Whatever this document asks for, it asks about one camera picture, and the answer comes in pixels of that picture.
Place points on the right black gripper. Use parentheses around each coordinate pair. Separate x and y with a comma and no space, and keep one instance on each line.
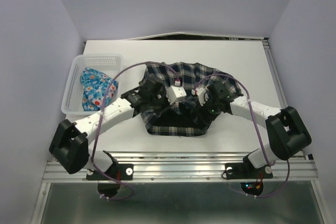
(202,110)

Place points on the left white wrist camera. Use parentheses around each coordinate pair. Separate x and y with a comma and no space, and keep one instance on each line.
(175,94)

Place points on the blue floral skirt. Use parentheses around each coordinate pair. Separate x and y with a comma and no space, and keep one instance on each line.
(97,87)

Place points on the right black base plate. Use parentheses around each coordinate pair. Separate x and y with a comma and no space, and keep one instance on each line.
(245,171)

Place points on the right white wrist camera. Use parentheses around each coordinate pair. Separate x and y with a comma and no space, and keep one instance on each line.
(201,94)

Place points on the white plastic basket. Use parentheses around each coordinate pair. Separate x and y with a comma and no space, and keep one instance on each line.
(110,64)

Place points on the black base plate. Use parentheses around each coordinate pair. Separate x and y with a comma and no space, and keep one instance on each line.
(245,171)
(117,172)

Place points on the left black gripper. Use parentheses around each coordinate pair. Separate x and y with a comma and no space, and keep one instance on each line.
(163,93)

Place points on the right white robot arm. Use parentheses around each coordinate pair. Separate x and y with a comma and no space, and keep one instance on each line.
(287,134)

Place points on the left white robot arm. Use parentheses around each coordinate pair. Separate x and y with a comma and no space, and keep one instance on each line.
(74,144)

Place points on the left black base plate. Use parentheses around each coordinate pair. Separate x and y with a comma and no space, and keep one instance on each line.
(117,172)

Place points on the navy plaid skirt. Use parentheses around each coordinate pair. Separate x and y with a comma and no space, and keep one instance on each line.
(171,122)

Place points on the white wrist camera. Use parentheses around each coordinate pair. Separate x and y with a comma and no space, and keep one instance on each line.
(175,94)
(201,94)

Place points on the aluminium mounting rail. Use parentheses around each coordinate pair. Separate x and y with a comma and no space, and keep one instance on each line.
(204,167)

